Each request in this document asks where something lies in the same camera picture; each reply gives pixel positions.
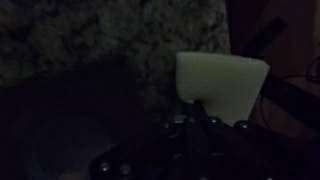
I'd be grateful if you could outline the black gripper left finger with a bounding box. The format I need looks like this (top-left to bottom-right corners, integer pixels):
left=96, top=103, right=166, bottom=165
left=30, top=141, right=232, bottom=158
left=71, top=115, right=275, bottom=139
left=146, top=100, right=197, bottom=144

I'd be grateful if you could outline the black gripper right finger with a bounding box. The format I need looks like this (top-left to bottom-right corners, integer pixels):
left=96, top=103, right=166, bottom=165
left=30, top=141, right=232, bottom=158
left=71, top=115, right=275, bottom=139
left=194, top=99, right=268, bottom=144

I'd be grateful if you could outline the pale yellow sponge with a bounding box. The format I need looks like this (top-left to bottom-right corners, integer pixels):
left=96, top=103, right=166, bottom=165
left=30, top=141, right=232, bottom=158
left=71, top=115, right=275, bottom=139
left=175, top=51, right=271, bottom=127

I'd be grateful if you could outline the steel sink basin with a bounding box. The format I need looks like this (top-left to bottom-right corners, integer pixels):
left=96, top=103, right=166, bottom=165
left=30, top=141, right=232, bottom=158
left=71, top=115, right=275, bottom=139
left=0, top=64, right=174, bottom=180

